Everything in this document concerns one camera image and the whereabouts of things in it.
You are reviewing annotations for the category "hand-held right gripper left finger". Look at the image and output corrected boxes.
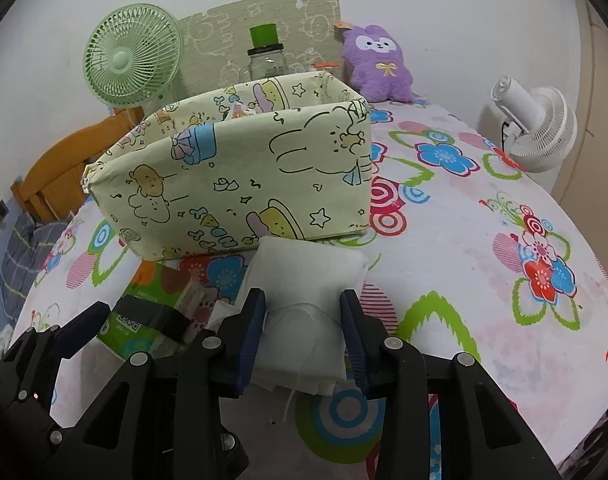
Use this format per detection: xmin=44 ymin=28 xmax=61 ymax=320
xmin=76 ymin=287 xmax=267 ymax=480

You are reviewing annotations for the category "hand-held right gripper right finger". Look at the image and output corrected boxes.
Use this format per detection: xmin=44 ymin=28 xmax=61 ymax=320
xmin=340 ymin=289 xmax=554 ymax=480

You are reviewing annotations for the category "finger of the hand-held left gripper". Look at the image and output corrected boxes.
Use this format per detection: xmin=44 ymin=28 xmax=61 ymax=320
xmin=115 ymin=296 xmax=205 ymax=343
xmin=6 ymin=301 xmax=111 ymax=361

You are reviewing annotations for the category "green tissue packet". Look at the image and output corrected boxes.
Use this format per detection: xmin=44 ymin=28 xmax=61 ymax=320
xmin=96 ymin=260 xmax=189 ymax=361

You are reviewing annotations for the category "pink cartoon packet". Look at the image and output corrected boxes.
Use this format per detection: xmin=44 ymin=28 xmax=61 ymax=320
xmin=176 ymin=280 xmax=237 ymax=333

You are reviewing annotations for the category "white soft pouch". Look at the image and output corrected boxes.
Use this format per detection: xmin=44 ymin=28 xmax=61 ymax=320
xmin=240 ymin=235 xmax=371 ymax=397

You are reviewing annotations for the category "printed fabric storage box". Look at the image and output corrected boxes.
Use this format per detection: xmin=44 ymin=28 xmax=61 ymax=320
xmin=82 ymin=70 xmax=373 ymax=263

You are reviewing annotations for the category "grey plaid blanket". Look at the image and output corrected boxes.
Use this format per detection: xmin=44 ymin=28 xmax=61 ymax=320
xmin=0 ymin=210 xmax=72 ymax=323

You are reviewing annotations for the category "floral bedsheet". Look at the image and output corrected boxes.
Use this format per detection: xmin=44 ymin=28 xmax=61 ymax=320
xmin=0 ymin=92 xmax=608 ymax=471

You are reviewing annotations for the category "wooden bed headboard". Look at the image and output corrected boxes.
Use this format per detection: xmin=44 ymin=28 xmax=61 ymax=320
xmin=10 ymin=104 xmax=151 ymax=224

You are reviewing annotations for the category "green desk fan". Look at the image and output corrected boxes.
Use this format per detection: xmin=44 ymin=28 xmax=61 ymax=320
xmin=84 ymin=3 xmax=183 ymax=111

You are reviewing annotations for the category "dark cloth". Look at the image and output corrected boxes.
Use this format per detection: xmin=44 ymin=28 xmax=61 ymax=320
xmin=558 ymin=400 xmax=608 ymax=480

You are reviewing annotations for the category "glass jar with black lid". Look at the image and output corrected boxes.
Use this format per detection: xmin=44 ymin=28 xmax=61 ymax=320
xmin=247 ymin=45 xmax=289 ymax=82

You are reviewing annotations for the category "purple plush toy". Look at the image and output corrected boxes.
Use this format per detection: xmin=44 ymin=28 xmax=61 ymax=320
xmin=341 ymin=22 xmax=415 ymax=104

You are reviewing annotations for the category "white desk fan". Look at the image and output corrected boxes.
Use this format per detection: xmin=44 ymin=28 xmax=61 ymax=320
xmin=490 ymin=75 xmax=578 ymax=174

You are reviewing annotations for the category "green cartoon cushion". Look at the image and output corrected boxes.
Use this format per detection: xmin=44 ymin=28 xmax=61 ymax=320
xmin=176 ymin=0 xmax=343 ymax=87

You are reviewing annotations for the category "green plastic cup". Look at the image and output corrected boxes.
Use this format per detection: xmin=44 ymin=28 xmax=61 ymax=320
xmin=249 ymin=24 xmax=281 ymax=49

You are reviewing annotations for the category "beige wooden door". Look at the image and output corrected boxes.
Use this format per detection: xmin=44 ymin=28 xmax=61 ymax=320
xmin=554 ymin=0 xmax=608 ymax=246

